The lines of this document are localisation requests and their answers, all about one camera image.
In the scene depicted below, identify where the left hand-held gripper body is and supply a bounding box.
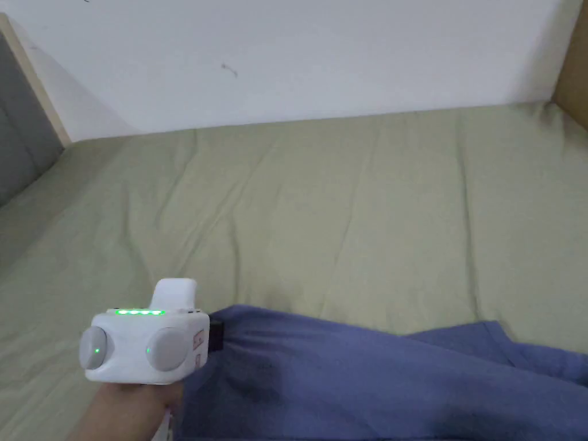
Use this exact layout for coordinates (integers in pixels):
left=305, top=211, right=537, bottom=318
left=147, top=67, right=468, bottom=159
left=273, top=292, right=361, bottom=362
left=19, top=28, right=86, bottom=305
left=79, top=277, right=225, bottom=441

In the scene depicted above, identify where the blue shirt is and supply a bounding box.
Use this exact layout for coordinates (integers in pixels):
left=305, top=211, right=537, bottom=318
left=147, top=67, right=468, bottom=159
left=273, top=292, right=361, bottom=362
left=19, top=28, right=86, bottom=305
left=168, top=305, right=588, bottom=441

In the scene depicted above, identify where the person's left hand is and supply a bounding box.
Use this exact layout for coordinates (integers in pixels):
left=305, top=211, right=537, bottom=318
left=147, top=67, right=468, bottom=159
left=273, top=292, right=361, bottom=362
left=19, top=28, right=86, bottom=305
left=64, top=383, right=184, bottom=441

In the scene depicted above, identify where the bed with pale green sheet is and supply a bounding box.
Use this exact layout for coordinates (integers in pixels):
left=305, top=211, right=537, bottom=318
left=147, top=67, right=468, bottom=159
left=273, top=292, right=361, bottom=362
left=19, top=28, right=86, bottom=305
left=0, top=100, right=588, bottom=441

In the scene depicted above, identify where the grey padded headboard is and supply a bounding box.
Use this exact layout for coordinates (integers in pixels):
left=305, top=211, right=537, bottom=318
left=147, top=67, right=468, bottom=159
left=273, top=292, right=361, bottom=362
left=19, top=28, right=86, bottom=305
left=0, top=13, right=71, bottom=207

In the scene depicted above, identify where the brown wooden board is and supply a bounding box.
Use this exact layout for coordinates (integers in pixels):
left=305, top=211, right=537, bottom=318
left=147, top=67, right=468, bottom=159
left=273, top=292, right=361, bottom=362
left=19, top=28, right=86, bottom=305
left=550, top=0, right=588, bottom=130

